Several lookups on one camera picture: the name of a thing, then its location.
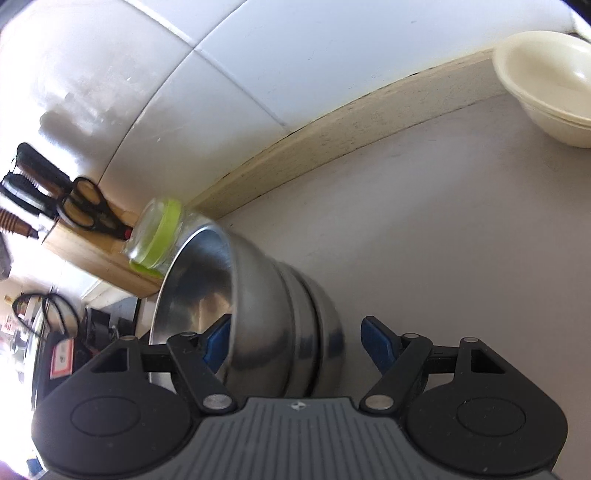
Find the wooden knife block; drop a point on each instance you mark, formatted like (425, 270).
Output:
(101, 258)

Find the glass jar with green lid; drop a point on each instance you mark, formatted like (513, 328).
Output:
(161, 230)

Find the deep steel bowl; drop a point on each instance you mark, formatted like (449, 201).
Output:
(299, 323)

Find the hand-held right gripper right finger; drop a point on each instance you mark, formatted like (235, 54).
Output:
(376, 346)

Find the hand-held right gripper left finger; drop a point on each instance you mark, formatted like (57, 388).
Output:
(217, 344)

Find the black orange scissors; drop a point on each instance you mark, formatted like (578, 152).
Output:
(81, 198)

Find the cream plastic bowl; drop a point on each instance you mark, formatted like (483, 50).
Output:
(572, 136)
(545, 74)

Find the wide shallow steel bowl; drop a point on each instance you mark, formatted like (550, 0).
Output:
(331, 334)

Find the dark box with red label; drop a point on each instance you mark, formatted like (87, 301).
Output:
(62, 360)

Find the small steel bowl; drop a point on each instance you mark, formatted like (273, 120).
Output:
(256, 300)

